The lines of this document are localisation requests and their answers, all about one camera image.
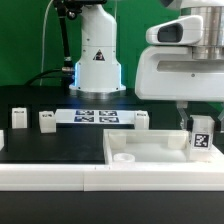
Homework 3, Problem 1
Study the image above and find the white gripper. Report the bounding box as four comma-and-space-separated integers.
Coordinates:
135, 46, 224, 133

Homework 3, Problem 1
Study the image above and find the white square table top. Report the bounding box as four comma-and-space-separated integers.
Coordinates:
103, 129, 224, 164

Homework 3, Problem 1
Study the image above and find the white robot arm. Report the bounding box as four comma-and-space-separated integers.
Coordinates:
70, 0, 224, 102

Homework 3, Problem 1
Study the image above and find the white L-shaped obstacle fence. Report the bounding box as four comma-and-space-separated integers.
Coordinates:
0, 163, 224, 192

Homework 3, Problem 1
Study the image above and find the white block at left edge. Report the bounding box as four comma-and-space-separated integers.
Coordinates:
0, 130, 4, 151

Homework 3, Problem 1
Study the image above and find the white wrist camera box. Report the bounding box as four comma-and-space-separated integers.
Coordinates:
146, 15, 203, 45

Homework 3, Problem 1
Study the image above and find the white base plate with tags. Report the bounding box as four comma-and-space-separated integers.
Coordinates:
55, 109, 134, 124

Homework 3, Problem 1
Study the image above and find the black cable bundle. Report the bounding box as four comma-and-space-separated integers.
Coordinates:
23, 68, 75, 87

